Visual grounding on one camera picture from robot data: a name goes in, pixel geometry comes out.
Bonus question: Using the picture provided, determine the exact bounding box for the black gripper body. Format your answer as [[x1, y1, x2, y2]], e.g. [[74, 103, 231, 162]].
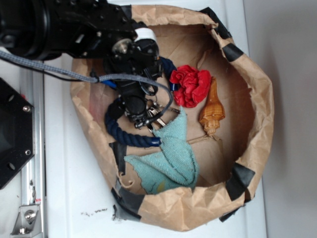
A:
[[61, 0, 161, 80]]

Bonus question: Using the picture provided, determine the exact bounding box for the silver key bunch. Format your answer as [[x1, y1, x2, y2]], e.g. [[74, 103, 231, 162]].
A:
[[147, 99, 180, 132]]

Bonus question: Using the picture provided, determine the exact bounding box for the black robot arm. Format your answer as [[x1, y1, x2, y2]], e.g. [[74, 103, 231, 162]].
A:
[[0, 0, 162, 80]]

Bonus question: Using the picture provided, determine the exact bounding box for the red crumpled paper ball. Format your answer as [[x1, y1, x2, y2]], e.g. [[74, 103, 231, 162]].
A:
[[169, 65, 212, 108]]

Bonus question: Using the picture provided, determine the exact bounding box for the orange spiral seashell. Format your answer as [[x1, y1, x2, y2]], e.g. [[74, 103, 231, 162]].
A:
[[199, 77, 225, 137]]

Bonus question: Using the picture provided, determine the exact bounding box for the teal terry cloth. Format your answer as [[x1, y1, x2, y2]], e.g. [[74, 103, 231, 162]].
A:
[[124, 107, 199, 194]]

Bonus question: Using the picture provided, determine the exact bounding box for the brown paper bag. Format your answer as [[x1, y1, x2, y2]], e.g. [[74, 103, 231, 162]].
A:
[[70, 5, 274, 231]]

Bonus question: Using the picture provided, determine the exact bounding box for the grey braided cable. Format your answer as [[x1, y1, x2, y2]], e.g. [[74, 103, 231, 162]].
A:
[[0, 49, 174, 117]]

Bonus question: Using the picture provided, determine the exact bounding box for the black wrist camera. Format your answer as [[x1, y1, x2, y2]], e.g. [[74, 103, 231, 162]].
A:
[[116, 80, 158, 128]]

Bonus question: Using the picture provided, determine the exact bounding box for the navy blue rope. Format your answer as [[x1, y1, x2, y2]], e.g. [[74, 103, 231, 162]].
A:
[[104, 56, 178, 147]]

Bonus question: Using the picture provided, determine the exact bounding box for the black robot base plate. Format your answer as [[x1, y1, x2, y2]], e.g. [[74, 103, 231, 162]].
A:
[[0, 79, 34, 189]]

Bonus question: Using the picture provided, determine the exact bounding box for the aluminium rail frame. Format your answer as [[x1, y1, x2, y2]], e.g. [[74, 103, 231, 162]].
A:
[[20, 68, 48, 238]]

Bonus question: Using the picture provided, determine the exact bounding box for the silver corner bracket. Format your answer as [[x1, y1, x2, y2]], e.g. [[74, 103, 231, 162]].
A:
[[10, 205, 42, 238]]

